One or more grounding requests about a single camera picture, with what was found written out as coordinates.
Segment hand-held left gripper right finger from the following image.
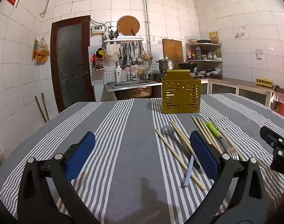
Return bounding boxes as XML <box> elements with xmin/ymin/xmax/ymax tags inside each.
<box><xmin>190</xmin><ymin>131</ymin><xmax>276</xmax><ymax>224</ymax></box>

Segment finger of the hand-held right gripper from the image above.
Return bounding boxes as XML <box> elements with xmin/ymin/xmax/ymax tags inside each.
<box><xmin>260</xmin><ymin>125</ymin><xmax>284</xmax><ymax>149</ymax></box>

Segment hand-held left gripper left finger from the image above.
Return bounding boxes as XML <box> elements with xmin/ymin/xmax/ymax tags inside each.
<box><xmin>17</xmin><ymin>131</ymin><xmax>103</xmax><ymax>224</ymax></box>

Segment wooden chopstick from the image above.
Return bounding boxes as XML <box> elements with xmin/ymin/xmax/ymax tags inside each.
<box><xmin>169</xmin><ymin>121</ymin><xmax>195</xmax><ymax>156</ymax></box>
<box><xmin>209</xmin><ymin>117</ymin><xmax>244</xmax><ymax>161</ymax></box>
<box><xmin>155</xmin><ymin>129</ymin><xmax>206</xmax><ymax>191</ymax></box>
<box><xmin>192</xmin><ymin>116</ymin><xmax>212</xmax><ymax>144</ymax></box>
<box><xmin>173</xmin><ymin>121</ymin><xmax>192</xmax><ymax>143</ymax></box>
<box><xmin>201</xmin><ymin>119</ymin><xmax>217</xmax><ymax>143</ymax></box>
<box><xmin>197</xmin><ymin>117</ymin><xmax>223</xmax><ymax>155</ymax></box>

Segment white stick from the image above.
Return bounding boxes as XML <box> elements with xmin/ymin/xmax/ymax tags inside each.
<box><xmin>183</xmin><ymin>158</ymin><xmax>195</xmax><ymax>188</ymax></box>

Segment green handled metal fork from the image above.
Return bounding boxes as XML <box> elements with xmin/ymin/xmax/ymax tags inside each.
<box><xmin>206</xmin><ymin>121</ymin><xmax>240</xmax><ymax>161</ymax></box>

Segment metal spoon with dark handle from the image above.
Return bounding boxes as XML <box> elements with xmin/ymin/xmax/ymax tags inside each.
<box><xmin>161</xmin><ymin>125</ymin><xmax>201</xmax><ymax>170</ymax></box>

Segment yellow perforated utensil holder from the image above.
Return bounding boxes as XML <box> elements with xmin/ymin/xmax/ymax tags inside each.
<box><xmin>162</xmin><ymin>69</ymin><xmax>201</xmax><ymax>114</ymax></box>

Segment row of hanging kitchen utensils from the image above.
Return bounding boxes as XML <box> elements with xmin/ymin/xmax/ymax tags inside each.
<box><xmin>119</xmin><ymin>41</ymin><xmax>148</xmax><ymax>69</ymax></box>

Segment red box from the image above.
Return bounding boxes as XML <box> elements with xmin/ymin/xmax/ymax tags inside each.
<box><xmin>270</xmin><ymin>87</ymin><xmax>284</xmax><ymax>117</ymax></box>

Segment yellow egg carton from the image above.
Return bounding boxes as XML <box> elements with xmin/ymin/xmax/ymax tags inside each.
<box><xmin>256</xmin><ymin>78</ymin><xmax>274</xmax><ymax>87</ymax></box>

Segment grey striped tablecloth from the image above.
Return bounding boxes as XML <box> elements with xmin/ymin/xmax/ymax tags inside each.
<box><xmin>0</xmin><ymin>93</ymin><xmax>284</xmax><ymax>224</ymax></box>

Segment wooden stick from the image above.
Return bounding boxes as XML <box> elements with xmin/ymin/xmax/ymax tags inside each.
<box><xmin>35</xmin><ymin>96</ymin><xmax>48</xmax><ymax>124</ymax></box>
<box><xmin>41</xmin><ymin>93</ymin><xmax>50</xmax><ymax>121</ymax></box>

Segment kitchen counter cabinets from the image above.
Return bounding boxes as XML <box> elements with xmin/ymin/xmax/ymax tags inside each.
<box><xmin>200</xmin><ymin>78</ymin><xmax>274</xmax><ymax>109</ymax></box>

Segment gas stove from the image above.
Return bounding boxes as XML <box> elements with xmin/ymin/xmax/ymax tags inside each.
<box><xmin>153</xmin><ymin>70</ymin><xmax>209</xmax><ymax>80</ymax></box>

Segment stacked dishes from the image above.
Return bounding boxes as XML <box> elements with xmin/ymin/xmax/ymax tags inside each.
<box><xmin>205</xmin><ymin>68</ymin><xmax>223</xmax><ymax>79</ymax></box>

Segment steel sink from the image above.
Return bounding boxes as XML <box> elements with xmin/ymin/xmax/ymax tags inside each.
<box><xmin>104</xmin><ymin>79</ymin><xmax>163</xmax><ymax>100</ymax></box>

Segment black wok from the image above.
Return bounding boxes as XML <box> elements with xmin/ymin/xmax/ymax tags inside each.
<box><xmin>178</xmin><ymin>61</ymin><xmax>198</xmax><ymax>71</ymax></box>

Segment brown wooden door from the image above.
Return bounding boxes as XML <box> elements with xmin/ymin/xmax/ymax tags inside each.
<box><xmin>50</xmin><ymin>15</ymin><xmax>96</xmax><ymax>113</ymax></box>

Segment metal faucet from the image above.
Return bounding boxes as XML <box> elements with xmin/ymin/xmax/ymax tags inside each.
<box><xmin>127</xmin><ymin>66</ymin><xmax>138</xmax><ymax>81</ymax></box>

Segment steel cooking pot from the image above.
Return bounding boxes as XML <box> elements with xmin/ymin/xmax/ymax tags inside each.
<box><xmin>156</xmin><ymin>57</ymin><xmax>177</xmax><ymax>73</ymax></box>

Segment red yellow hanging items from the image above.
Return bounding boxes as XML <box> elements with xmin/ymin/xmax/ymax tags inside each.
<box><xmin>91</xmin><ymin>48</ymin><xmax>107</xmax><ymax>72</ymax></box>

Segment white hanging cloth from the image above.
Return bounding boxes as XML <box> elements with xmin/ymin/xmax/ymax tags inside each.
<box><xmin>106</xmin><ymin>45</ymin><xmax>121</xmax><ymax>60</ymax></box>

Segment yellow hanging plastic bag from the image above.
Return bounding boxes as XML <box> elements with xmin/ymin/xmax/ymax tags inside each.
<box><xmin>33</xmin><ymin>38</ymin><xmax>50</xmax><ymax>64</ymax></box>

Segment rectangular wooden cutting board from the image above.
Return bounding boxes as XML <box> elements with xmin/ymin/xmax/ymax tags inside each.
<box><xmin>162</xmin><ymin>38</ymin><xmax>183</xmax><ymax>64</ymax></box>

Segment round wooden cutting board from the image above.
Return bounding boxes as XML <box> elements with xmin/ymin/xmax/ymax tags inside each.
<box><xmin>117</xmin><ymin>15</ymin><xmax>140</xmax><ymax>37</ymax></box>

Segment corner wall shelf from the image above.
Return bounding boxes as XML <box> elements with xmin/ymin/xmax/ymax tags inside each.
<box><xmin>185</xmin><ymin>41</ymin><xmax>224</xmax><ymax>64</ymax></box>

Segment yellow wall poster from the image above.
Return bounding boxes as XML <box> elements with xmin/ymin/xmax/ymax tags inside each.
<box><xmin>208</xmin><ymin>30</ymin><xmax>219</xmax><ymax>44</ymax></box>

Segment metal wall rack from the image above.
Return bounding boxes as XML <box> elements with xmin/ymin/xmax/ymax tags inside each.
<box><xmin>104</xmin><ymin>36</ymin><xmax>144</xmax><ymax>45</ymax></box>

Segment white electric wall box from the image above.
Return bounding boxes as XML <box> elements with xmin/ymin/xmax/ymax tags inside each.
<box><xmin>91</xmin><ymin>26</ymin><xmax>106</xmax><ymax>37</ymax></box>

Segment white wall pipe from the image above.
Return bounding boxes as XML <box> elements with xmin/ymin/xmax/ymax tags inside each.
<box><xmin>142</xmin><ymin>0</ymin><xmax>154</xmax><ymax>60</ymax></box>

